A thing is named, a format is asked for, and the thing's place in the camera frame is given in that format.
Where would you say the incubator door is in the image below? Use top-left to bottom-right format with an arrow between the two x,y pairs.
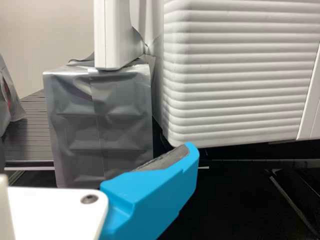
93,0 -> 164,72

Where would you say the white incubator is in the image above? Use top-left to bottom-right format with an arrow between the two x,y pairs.
159,0 -> 320,149

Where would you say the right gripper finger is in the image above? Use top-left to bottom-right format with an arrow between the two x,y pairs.
98,141 -> 200,240

